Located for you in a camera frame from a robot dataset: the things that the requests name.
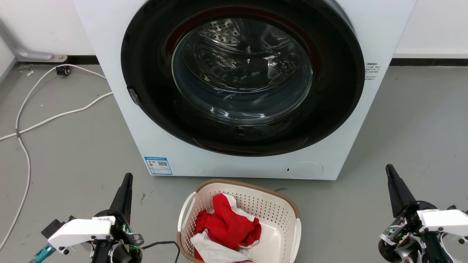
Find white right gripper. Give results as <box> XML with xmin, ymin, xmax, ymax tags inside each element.
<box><xmin>378</xmin><ymin>164</ymin><xmax>468</xmax><ymax>263</ymax></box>

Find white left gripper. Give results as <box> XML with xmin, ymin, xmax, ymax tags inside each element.
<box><xmin>48</xmin><ymin>173</ymin><xmax>144</xmax><ymax>263</ymax></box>

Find white perforated laundry basket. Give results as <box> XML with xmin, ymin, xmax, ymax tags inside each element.
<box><xmin>177</xmin><ymin>179</ymin><xmax>302</xmax><ymax>263</ymax></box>

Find blue energy label sticker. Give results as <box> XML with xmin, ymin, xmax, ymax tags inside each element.
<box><xmin>144</xmin><ymin>156</ymin><xmax>173</xmax><ymax>176</ymax></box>

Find round white filter cover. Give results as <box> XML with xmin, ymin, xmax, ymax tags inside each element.
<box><xmin>285</xmin><ymin>161</ymin><xmax>324</xmax><ymax>179</ymax></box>

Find red and white garment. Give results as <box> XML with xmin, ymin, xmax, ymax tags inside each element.
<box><xmin>190</xmin><ymin>193</ymin><xmax>262</xmax><ymax>263</ymax></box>

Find small printed text sticker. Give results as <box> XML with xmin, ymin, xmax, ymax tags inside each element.
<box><xmin>365</xmin><ymin>62</ymin><xmax>381</xmax><ymax>81</ymax></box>

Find round black washing machine door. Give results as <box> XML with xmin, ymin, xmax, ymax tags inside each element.
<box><xmin>121</xmin><ymin>0</ymin><xmax>366</xmax><ymax>157</ymax></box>

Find white front-load washing machine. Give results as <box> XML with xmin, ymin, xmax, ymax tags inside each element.
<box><xmin>72</xmin><ymin>0</ymin><xmax>418</xmax><ymax>181</ymax></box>

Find steel washing machine drum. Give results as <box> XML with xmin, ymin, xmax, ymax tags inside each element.
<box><xmin>171</xmin><ymin>18</ymin><xmax>314</xmax><ymax>127</ymax></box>

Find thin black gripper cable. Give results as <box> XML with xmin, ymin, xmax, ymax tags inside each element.
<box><xmin>141</xmin><ymin>241</ymin><xmax>181</xmax><ymax>263</ymax></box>

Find short white floor cable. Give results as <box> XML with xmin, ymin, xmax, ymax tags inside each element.
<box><xmin>0</xmin><ymin>92</ymin><xmax>114</xmax><ymax>141</ymax></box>

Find long looping white floor cable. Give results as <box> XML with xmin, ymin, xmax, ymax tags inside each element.
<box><xmin>0</xmin><ymin>64</ymin><xmax>107</xmax><ymax>250</ymax></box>

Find grey wall pipe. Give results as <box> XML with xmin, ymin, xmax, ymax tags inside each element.
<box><xmin>0</xmin><ymin>18</ymin><xmax>68</xmax><ymax>62</ymax></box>

